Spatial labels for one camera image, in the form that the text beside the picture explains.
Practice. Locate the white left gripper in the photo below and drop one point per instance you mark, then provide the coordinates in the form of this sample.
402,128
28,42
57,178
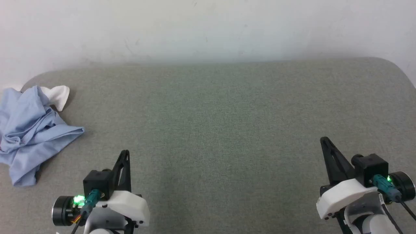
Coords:
130,204

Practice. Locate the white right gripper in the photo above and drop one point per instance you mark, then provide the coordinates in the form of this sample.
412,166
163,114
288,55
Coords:
341,195

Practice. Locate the light blue white-collared shirt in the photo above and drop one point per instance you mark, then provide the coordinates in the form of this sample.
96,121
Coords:
29,133

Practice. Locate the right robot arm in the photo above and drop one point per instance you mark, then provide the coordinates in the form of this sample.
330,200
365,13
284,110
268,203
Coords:
404,185

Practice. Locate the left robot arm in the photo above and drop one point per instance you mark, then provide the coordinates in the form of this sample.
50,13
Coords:
63,211

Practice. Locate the grey fabric sofa cushion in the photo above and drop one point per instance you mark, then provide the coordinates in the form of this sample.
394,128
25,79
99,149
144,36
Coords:
221,130

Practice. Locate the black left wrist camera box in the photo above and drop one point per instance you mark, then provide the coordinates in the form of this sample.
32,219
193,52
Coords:
97,182

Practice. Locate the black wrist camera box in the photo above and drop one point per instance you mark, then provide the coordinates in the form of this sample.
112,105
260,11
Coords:
370,167
97,182

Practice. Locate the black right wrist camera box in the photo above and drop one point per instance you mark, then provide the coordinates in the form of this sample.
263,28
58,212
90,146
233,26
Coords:
370,167

